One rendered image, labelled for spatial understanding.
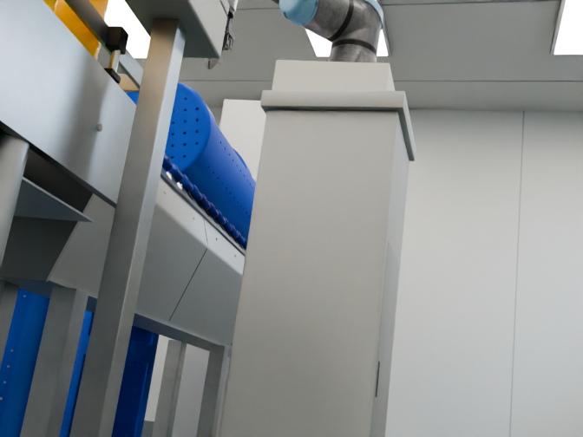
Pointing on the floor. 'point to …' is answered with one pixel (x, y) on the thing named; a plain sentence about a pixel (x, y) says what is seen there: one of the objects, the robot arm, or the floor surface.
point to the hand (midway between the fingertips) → (209, 64)
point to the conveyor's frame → (55, 115)
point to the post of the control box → (129, 234)
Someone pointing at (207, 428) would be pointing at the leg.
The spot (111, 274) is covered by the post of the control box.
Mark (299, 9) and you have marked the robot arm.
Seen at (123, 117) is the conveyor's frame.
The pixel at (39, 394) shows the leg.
